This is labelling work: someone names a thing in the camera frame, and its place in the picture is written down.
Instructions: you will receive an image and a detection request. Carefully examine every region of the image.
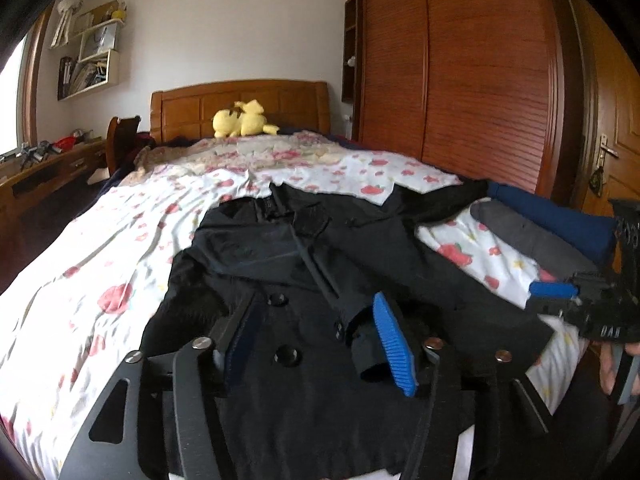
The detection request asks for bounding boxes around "desk clutter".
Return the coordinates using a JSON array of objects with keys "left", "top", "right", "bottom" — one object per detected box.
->
[{"left": 0, "top": 130, "right": 96, "bottom": 170}]

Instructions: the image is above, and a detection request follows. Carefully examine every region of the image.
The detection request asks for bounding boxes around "black coat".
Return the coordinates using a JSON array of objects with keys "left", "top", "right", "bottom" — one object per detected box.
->
[{"left": 139, "top": 177, "right": 556, "bottom": 480}]

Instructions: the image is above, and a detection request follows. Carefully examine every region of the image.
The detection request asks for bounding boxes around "beige floral quilt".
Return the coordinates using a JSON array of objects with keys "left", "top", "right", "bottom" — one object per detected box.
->
[{"left": 134, "top": 131, "right": 353, "bottom": 177}]

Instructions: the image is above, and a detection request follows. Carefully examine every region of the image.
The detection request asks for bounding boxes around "white hanging plush toy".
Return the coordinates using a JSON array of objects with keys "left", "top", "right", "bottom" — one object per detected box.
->
[{"left": 50, "top": 0, "right": 101, "bottom": 47}]

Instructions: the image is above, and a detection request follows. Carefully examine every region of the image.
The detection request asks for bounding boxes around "metal door handle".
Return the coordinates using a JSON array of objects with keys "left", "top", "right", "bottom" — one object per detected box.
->
[{"left": 596, "top": 134, "right": 619, "bottom": 171}]

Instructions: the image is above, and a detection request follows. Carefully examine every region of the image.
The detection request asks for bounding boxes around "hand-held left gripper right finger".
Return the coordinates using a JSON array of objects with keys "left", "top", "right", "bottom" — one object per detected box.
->
[{"left": 372, "top": 291, "right": 555, "bottom": 480}]

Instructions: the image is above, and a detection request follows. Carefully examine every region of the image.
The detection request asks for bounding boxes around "large white wall shelf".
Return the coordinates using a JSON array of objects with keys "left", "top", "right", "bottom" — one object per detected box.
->
[{"left": 56, "top": 49, "right": 121, "bottom": 101}]

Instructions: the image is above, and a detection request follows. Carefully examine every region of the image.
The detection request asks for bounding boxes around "small white wall shelf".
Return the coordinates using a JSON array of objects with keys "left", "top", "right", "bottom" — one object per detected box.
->
[{"left": 49, "top": 1, "right": 127, "bottom": 52}]

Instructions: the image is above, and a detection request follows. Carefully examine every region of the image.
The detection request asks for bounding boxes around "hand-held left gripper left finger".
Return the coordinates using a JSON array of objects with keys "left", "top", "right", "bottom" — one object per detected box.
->
[{"left": 57, "top": 291, "right": 262, "bottom": 480}]

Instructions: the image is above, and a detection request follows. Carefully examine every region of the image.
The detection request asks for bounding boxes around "wooden headboard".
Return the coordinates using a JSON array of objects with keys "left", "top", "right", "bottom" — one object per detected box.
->
[{"left": 149, "top": 79, "right": 332, "bottom": 144}]

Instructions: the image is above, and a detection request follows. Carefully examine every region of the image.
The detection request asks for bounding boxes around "blue folded cloth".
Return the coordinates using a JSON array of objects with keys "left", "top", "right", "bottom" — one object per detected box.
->
[{"left": 486, "top": 181, "right": 618, "bottom": 267}]

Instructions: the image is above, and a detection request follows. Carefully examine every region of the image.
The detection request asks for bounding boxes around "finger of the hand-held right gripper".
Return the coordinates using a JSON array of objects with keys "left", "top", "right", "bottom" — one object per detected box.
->
[{"left": 524, "top": 280, "right": 581, "bottom": 312}]

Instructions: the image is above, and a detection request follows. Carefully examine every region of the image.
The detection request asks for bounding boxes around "window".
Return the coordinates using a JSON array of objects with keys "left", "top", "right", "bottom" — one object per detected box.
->
[{"left": 0, "top": 10, "right": 51, "bottom": 157}]

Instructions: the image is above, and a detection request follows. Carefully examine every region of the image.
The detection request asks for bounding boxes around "yellow plush toy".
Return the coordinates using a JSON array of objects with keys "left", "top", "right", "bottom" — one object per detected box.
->
[{"left": 212, "top": 99, "right": 281, "bottom": 139}]

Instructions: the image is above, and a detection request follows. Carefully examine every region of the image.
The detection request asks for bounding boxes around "wooden door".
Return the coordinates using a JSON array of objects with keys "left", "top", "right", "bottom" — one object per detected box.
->
[{"left": 562, "top": 0, "right": 640, "bottom": 221}]

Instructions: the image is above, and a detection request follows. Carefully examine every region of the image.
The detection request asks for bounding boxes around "wooden wardrobe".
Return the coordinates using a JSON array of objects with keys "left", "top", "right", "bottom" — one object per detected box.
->
[{"left": 342, "top": 0, "right": 583, "bottom": 202}]

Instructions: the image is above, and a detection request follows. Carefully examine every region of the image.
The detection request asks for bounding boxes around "wooden chair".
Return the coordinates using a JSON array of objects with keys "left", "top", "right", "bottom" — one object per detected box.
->
[{"left": 105, "top": 115, "right": 142, "bottom": 172}]

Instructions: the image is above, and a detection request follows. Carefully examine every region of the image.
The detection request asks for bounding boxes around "person's right hand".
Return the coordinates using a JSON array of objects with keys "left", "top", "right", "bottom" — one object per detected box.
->
[{"left": 598, "top": 341, "right": 622, "bottom": 397}]

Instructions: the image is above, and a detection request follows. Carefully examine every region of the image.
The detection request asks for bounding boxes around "bed with floral sheet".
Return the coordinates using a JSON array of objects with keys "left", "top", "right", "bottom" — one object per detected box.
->
[{"left": 0, "top": 130, "right": 588, "bottom": 480}]

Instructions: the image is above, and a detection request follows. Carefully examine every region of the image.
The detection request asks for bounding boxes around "wooden desk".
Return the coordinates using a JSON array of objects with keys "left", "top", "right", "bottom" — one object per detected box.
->
[{"left": 0, "top": 137, "right": 109, "bottom": 223}]

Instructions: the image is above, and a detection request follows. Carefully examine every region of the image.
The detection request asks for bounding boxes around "grey folded cloth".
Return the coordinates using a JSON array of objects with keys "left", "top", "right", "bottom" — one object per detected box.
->
[{"left": 470, "top": 201, "right": 603, "bottom": 281}]

